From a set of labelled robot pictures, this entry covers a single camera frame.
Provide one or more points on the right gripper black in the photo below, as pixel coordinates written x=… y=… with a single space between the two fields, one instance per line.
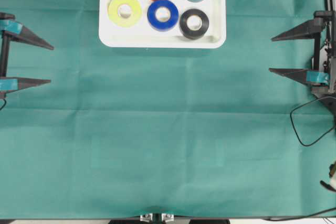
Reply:
x=322 y=29

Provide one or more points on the green table cloth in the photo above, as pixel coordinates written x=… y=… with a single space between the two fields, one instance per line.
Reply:
x=124 y=131

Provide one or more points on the metal table clamp brackets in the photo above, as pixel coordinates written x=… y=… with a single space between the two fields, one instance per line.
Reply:
x=157 y=218

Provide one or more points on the blue tape roll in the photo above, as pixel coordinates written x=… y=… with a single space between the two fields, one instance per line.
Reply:
x=162 y=15

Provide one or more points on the yellow tape roll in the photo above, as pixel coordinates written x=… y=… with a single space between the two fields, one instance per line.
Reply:
x=125 y=13

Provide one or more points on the white plastic case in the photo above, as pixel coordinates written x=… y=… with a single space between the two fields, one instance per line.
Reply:
x=142 y=35

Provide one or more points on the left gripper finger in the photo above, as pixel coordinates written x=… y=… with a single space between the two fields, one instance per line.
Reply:
x=17 y=32
x=12 y=84

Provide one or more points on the white object at edge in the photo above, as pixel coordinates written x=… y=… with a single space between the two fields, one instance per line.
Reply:
x=331 y=184

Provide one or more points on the black tape roll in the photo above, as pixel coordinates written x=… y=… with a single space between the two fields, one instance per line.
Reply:
x=194 y=24

